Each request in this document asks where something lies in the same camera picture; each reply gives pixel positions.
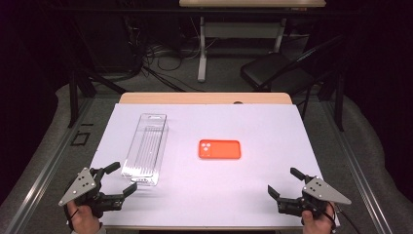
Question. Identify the person's left hand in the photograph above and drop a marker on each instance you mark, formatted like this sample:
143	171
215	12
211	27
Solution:
85	222

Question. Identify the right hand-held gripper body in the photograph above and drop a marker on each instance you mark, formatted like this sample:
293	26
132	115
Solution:
319	191

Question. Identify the white-legged desk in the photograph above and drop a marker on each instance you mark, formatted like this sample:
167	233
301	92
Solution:
202	48

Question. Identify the orange phone case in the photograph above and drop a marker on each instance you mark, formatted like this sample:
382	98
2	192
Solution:
224	149

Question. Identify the black folding chair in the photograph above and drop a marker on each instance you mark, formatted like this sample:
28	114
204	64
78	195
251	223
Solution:
276	70

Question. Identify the clear plastic box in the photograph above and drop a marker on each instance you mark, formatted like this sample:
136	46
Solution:
146	149

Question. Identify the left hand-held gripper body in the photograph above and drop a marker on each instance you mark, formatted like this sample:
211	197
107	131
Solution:
79	188

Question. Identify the light wooden table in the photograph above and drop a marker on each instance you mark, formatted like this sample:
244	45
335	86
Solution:
195	98

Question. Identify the black metal stand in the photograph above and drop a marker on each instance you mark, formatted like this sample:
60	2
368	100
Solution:
339	104
73	104

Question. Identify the person's right hand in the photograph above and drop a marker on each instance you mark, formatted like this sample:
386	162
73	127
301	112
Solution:
319	226

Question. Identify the aluminium floor rail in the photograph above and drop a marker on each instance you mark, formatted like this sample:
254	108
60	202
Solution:
32	195
370	195

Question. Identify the white table mat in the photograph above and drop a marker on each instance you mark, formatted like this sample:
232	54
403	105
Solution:
227	188

